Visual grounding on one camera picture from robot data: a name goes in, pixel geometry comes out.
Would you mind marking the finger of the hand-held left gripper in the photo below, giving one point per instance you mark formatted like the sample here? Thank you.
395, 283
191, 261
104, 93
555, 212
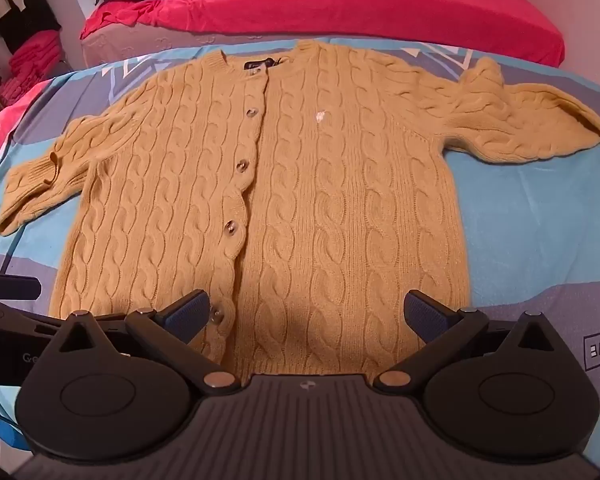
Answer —
12, 287

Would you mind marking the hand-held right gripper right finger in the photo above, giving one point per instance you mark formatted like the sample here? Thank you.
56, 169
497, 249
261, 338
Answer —
425, 315

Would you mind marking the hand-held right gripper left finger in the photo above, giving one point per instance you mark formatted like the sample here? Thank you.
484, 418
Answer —
190, 312

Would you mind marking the stack of pink clothes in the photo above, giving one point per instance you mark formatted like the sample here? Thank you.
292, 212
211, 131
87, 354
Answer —
35, 60

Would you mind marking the blue grey patterned blanket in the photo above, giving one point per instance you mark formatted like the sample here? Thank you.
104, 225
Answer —
530, 235

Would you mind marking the grey patterned mattress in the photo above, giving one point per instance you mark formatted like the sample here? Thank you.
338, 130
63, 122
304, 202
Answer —
130, 47

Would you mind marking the pink pillow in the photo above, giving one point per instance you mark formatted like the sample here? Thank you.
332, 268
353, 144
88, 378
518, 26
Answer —
355, 0

